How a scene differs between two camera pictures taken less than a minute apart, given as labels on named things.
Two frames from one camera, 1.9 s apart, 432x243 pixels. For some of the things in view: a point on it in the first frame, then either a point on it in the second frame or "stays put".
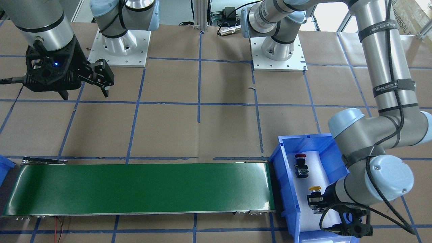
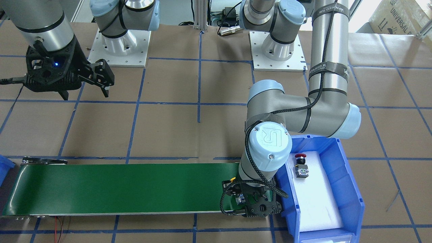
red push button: x=301 y=169 stays put
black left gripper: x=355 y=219 → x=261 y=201
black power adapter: x=228 y=10 stays put
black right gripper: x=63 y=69 stays put
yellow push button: x=315 y=190 → x=240 y=199
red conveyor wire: x=55 y=236 stays put
